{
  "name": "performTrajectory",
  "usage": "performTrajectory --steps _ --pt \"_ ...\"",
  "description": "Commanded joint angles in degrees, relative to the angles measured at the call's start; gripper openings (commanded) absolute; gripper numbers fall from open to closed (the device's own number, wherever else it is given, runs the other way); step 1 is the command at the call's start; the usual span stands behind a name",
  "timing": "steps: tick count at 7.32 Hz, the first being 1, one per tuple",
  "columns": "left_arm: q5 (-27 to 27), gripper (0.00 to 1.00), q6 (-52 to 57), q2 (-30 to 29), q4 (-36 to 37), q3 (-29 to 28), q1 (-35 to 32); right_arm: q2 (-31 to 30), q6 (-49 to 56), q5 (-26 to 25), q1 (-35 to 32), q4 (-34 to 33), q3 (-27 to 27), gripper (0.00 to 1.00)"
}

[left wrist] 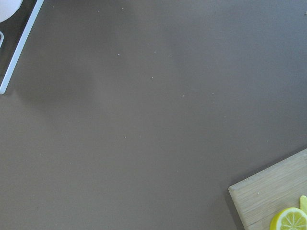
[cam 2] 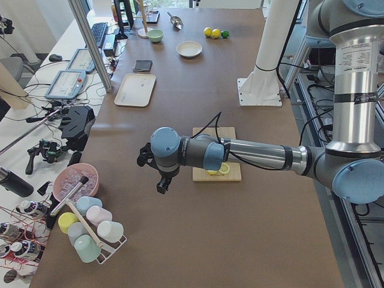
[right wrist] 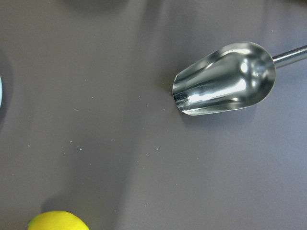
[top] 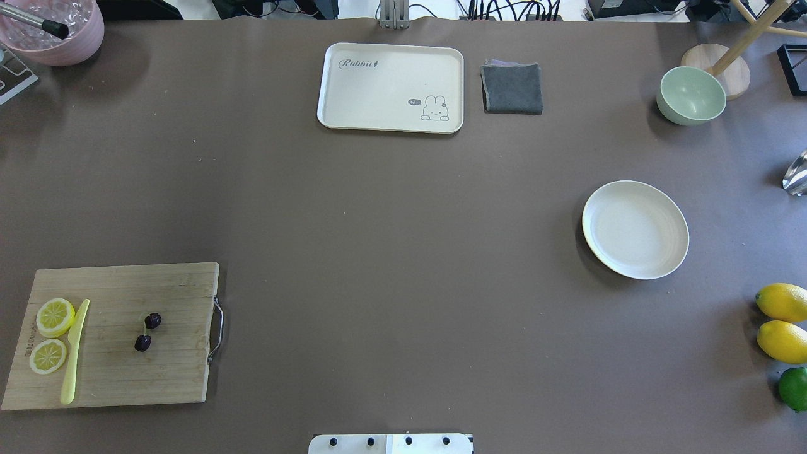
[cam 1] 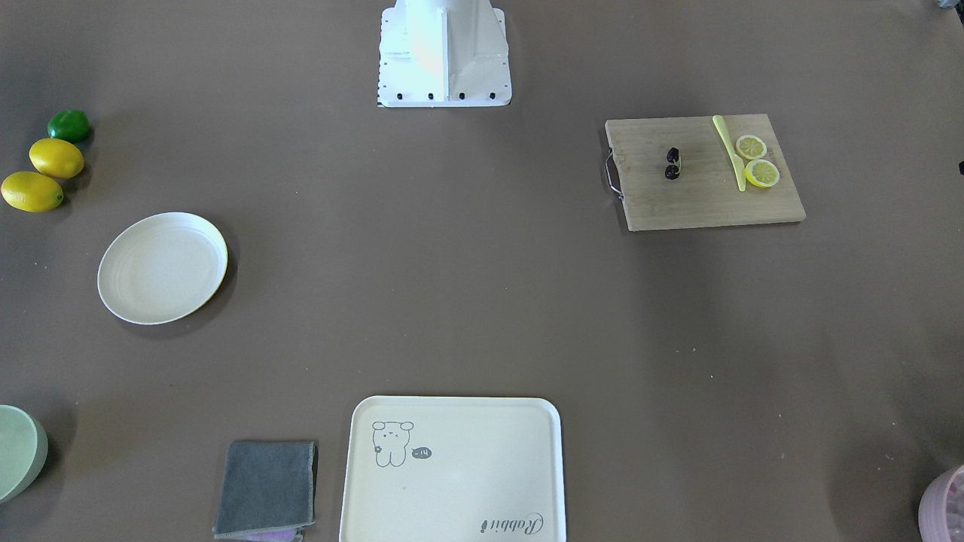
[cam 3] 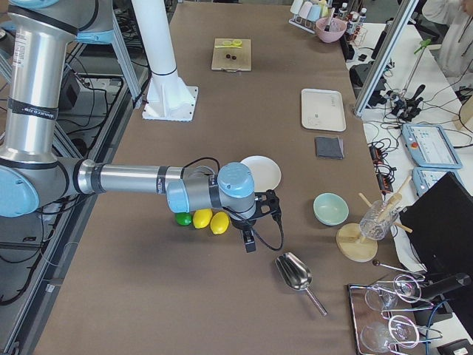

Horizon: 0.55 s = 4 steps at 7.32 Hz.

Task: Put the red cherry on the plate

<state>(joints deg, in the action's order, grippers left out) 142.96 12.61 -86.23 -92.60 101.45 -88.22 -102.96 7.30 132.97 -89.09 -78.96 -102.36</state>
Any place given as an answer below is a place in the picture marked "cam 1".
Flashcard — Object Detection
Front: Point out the upper yellow lemon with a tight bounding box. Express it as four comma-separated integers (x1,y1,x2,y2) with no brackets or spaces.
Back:
29,138,85,179

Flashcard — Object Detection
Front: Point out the lower lemon slice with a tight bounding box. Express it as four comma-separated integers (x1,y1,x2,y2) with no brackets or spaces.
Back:
744,159,781,188

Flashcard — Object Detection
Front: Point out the light green bowl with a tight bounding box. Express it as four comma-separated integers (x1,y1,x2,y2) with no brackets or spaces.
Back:
1,405,48,502

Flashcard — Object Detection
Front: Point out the lemon slice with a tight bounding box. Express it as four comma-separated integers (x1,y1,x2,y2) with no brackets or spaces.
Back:
734,134,768,161
744,159,781,188

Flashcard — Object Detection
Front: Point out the cream rectangular tray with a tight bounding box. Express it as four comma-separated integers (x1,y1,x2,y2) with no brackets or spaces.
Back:
340,397,567,541

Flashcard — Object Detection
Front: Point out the wooden cutting board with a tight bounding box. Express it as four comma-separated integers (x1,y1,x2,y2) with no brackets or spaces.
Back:
605,113,806,231

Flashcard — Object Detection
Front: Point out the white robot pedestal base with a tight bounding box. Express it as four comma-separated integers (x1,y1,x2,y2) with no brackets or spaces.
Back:
377,1,512,108

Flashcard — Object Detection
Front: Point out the upper lemon slice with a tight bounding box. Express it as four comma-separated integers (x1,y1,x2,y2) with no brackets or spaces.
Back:
734,134,768,161

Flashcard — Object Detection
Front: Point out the green lime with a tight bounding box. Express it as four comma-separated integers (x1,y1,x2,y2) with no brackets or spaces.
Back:
46,109,92,143

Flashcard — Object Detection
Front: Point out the dark red cherry pair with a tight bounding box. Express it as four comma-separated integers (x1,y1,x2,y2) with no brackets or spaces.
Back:
664,147,682,181

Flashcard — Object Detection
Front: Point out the yellow-green plastic knife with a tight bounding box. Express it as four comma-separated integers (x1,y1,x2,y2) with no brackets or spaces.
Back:
712,114,746,192

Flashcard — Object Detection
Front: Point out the lower yellow lemon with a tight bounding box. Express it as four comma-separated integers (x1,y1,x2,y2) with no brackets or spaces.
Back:
2,172,63,213

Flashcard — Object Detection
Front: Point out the round cream plate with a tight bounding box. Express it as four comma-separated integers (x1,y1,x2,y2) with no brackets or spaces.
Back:
96,212,230,325

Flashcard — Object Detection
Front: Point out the pink bowl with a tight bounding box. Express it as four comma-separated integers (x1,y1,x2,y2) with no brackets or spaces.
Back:
918,465,963,541

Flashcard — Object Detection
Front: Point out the grey folded cloth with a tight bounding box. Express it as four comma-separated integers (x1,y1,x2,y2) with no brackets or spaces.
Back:
212,440,316,541

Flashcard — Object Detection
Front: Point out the yellow lemon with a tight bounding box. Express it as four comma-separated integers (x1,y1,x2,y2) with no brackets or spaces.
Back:
2,172,63,213
29,138,85,179

